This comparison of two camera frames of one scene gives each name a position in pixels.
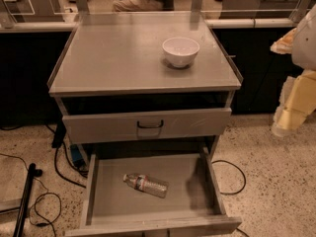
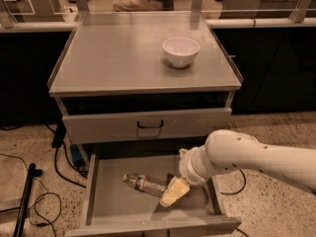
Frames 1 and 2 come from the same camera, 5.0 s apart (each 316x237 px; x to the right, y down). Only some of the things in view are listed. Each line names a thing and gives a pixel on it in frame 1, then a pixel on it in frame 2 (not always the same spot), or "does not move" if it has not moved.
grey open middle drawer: x=113 y=206 does not move
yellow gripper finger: x=284 y=45 to x=192 y=166
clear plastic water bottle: x=150 y=185 does not move
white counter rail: x=288 y=23 does not move
